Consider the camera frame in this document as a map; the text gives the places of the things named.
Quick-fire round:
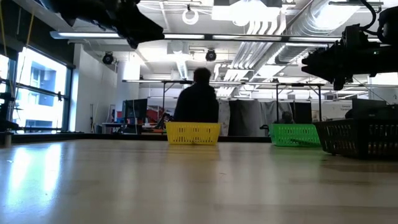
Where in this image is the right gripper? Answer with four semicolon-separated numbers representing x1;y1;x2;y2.
300;44;398;91

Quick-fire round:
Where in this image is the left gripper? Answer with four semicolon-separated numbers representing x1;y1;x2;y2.
104;0;165;50

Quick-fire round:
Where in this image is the person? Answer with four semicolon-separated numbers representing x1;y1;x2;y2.
172;67;220;123
278;111;295;124

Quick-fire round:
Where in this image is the long light bar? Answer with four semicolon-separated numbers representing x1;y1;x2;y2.
49;30;398;44

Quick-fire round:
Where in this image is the green plastic basket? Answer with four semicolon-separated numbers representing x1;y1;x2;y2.
269;123;323;148

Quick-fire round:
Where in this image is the black computer monitor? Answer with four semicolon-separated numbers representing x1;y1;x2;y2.
351;98;388;119
123;98;149;119

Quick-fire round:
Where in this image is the black plastic basket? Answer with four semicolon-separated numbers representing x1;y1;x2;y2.
313;118;398;160

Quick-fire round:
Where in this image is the white patterned cloth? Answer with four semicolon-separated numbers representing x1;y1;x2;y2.
217;98;232;136

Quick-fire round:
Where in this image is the yellow plastic basket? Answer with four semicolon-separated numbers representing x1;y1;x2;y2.
164;121;222;146

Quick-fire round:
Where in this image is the large window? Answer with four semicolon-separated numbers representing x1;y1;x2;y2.
0;46;74;133

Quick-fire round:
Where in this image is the silver ventilation duct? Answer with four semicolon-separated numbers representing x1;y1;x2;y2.
275;0;361;65

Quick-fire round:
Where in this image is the white hanging ring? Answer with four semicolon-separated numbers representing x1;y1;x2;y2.
182;7;200;26

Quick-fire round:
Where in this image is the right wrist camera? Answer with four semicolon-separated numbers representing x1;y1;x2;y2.
341;24;373;48

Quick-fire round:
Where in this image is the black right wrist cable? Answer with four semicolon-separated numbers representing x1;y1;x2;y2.
359;0;379;32

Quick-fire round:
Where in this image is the black metal table frame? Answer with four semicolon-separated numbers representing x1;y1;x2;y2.
0;132;273;144

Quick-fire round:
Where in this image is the yellow cable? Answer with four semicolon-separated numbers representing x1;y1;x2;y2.
25;0;35;47

